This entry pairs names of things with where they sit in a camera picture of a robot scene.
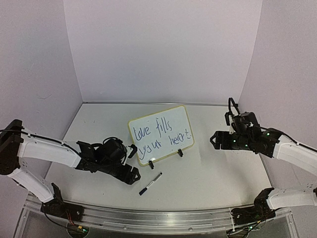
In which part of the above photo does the white marker pen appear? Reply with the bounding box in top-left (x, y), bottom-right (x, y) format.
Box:
top-left (145, 172), bottom-right (162, 189)

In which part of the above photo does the aluminium front rail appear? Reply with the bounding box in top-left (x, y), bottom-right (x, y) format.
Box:
top-left (14, 195), bottom-right (299, 238)

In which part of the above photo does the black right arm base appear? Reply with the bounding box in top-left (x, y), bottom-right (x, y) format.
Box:
top-left (230, 187), bottom-right (276, 225)

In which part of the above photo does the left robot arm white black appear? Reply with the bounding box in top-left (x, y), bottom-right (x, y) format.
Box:
top-left (0, 119), bottom-right (141, 216)

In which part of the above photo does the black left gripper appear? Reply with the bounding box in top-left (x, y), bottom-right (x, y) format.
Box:
top-left (99, 160), bottom-right (141, 185)

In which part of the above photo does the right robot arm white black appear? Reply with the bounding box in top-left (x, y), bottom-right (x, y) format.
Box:
top-left (210, 112), bottom-right (317, 211)

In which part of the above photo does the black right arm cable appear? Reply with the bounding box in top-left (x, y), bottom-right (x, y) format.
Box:
top-left (227, 97), bottom-right (240, 116)

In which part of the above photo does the aluminium back table rail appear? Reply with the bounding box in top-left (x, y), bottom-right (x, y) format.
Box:
top-left (82, 101), bottom-right (228, 107)

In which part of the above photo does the yellow framed small whiteboard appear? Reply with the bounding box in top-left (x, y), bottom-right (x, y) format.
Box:
top-left (128, 105), bottom-right (195, 166)

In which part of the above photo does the black whiteboard foot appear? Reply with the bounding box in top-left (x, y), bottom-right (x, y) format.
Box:
top-left (178, 149), bottom-right (184, 157)
top-left (149, 161), bottom-right (154, 170)

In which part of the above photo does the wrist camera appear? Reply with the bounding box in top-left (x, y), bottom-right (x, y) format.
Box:
top-left (126, 144), bottom-right (138, 159)
top-left (225, 112), bottom-right (235, 134)

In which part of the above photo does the black left whiteboard foot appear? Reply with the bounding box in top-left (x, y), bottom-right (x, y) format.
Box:
top-left (149, 161), bottom-right (154, 170)

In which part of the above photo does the black right whiteboard foot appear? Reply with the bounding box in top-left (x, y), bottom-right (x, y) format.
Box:
top-left (178, 149), bottom-right (184, 157)

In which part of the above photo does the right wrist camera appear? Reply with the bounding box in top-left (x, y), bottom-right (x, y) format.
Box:
top-left (225, 112), bottom-right (235, 134)

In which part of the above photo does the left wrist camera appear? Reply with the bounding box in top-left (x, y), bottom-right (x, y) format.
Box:
top-left (126, 144), bottom-right (138, 159)

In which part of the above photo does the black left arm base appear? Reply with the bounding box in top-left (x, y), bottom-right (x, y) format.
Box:
top-left (41, 183), bottom-right (84, 222)

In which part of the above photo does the left base cable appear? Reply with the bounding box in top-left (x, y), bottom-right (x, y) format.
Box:
top-left (38, 203), bottom-right (85, 234)

